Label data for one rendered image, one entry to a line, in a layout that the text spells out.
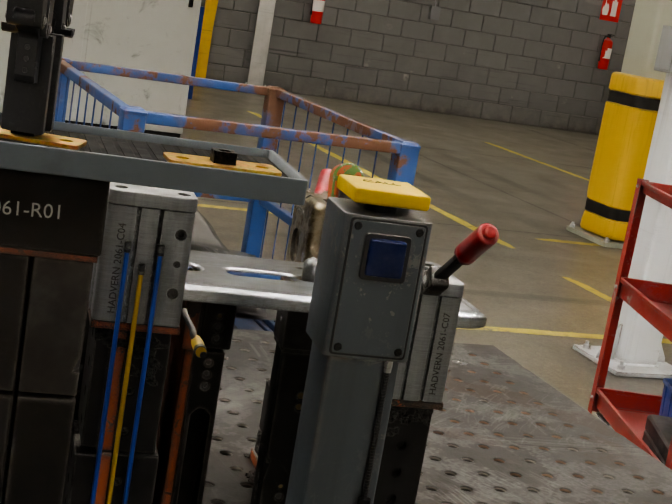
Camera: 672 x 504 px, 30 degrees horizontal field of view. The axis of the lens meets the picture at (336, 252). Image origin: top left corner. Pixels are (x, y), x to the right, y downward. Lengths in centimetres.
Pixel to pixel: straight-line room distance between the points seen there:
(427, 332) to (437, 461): 62
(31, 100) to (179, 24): 845
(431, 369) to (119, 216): 32
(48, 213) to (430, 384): 43
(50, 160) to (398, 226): 26
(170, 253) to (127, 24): 821
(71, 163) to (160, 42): 847
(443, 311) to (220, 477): 51
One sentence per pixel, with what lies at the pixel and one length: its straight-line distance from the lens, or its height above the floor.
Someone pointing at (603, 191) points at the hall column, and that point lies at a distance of 843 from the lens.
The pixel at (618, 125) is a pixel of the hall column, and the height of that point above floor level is 77.
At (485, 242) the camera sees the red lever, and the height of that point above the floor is 112.
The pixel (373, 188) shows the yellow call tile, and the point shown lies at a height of 116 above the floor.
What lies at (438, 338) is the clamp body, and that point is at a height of 101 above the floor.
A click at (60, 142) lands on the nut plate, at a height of 116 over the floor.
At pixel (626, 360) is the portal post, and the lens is 530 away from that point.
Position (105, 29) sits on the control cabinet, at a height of 78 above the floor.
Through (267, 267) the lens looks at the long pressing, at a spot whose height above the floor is 100.
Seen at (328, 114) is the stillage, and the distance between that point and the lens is 389.
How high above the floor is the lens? 130
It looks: 11 degrees down
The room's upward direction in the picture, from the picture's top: 10 degrees clockwise
